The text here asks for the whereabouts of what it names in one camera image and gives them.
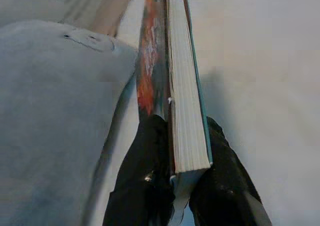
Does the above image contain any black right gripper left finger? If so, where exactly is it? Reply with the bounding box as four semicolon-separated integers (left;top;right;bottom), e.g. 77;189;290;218
102;114;176;226

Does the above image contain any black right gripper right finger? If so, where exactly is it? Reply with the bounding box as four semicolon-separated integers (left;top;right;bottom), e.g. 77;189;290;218
188;117;272;226

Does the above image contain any paperback book dark red cover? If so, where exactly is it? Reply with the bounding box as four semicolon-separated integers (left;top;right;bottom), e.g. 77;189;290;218
136;0;214;226

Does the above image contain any grey little bear pillow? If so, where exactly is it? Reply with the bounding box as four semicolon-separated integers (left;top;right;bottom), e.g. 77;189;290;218
0;19;140;226

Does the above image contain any printed beige headboard cushion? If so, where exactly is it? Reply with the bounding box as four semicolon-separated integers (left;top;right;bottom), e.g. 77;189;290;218
0;0;147;37

